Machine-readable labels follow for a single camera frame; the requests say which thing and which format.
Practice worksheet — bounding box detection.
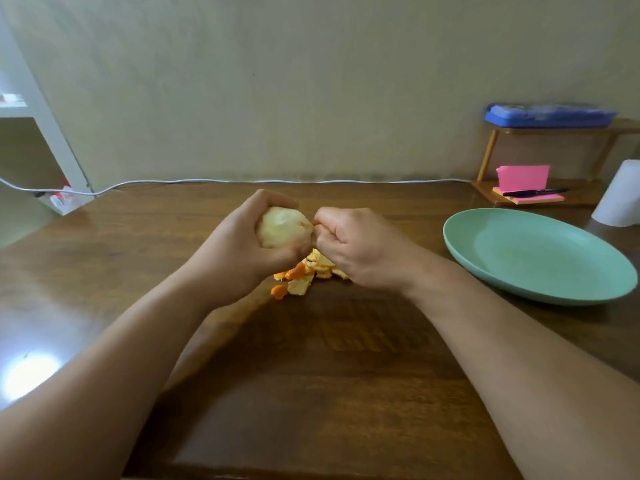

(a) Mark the person's left forearm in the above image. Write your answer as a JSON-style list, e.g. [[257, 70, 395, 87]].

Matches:
[[0, 267, 216, 480]]

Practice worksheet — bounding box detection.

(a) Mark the white shelf unit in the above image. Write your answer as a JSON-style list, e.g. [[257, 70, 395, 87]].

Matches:
[[0, 15, 95, 245]]

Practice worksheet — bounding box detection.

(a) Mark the green plate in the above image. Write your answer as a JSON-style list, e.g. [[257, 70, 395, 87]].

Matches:
[[443, 208, 639, 306]]

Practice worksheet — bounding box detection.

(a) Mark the white paper towel roll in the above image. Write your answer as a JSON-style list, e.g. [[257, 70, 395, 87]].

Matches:
[[591, 159, 640, 228]]

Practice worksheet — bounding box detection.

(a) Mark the blue plastic case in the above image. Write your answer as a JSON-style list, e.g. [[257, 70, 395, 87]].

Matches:
[[484, 103, 618, 129]]

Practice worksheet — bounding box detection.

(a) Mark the black pen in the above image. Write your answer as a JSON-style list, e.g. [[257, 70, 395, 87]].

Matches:
[[502, 187, 571, 198]]

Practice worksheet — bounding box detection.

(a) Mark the orange sticky note pad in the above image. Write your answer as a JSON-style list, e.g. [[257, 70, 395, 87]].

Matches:
[[492, 187, 566, 205]]

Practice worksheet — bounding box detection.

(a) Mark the white cable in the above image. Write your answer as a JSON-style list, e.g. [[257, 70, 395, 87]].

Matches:
[[0, 177, 473, 197]]

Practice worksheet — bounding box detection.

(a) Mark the pink sticky note pad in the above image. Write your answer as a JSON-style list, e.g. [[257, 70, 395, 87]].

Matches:
[[495, 165, 551, 193]]

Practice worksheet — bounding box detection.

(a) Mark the pile of orange peel pieces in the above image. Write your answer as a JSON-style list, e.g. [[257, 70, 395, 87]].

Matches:
[[270, 248, 350, 301]]

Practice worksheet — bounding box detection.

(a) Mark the person's left hand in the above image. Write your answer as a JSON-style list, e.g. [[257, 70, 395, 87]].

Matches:
[[183, 189, 313, 310]]

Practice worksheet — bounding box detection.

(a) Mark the white red packet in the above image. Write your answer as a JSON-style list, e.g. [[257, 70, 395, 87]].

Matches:
[[49, 186, 95, 216]]

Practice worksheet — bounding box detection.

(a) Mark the small wooden shelf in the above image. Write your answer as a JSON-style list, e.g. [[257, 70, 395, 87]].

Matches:
[[471, 118, 640, 208]]

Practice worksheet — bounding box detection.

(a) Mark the person's right forearm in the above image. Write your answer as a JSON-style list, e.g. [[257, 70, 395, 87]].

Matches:
[[402, 257, 640, 480]]

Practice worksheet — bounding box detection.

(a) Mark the person's right hand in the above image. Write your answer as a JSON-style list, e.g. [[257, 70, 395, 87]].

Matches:
[[313, 207, 435, 295]]

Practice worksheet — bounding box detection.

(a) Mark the peeled orange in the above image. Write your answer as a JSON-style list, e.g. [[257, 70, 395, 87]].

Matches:
[[256, 206, 316, 250]]

